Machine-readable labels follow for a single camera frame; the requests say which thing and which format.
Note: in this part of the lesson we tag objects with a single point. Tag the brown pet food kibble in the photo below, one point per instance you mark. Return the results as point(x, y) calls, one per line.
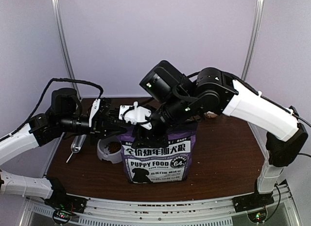
point(113, 147)

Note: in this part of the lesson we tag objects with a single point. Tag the right aluminium corner post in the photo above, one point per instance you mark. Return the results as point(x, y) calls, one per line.
point(253, 38)

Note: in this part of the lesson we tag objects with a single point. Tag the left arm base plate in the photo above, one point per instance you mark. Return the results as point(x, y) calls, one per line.
point(62, 201)

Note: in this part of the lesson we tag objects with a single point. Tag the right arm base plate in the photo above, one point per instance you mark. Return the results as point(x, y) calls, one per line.
point(252, 201)

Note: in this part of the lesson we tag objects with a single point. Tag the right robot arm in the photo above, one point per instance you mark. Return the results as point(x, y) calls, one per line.
point(221, 92)

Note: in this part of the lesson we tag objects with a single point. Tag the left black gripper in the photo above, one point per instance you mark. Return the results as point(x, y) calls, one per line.
point(103, 129)

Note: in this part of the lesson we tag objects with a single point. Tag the grey double pet bowl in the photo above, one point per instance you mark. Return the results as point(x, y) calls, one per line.
point(103, 154)

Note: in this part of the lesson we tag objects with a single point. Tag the aluminium front rail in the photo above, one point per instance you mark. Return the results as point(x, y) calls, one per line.
point(211, 212)

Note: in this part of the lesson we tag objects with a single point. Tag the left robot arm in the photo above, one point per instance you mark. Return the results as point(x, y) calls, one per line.
point(64, 115)

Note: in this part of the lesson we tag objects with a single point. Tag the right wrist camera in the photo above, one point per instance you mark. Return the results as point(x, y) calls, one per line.
point(134, 114)

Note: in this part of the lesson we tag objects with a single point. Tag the metal food scoop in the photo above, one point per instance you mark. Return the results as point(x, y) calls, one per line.
point(76, 145)

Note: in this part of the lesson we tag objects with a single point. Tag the purple puppy food bag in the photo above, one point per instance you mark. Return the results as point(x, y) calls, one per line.
point(159, 165)

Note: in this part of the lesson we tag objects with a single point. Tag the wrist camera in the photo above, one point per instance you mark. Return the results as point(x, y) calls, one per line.
point(100, 112)
point(134, 114)

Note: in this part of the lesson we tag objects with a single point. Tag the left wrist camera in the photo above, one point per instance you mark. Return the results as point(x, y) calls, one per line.
point(100, 112)

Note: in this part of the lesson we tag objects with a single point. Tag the white ceramic bowl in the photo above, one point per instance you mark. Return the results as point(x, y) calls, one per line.
point(210, 115)

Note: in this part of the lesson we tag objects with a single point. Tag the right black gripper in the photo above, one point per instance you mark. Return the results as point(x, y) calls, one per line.
point(150, 141)

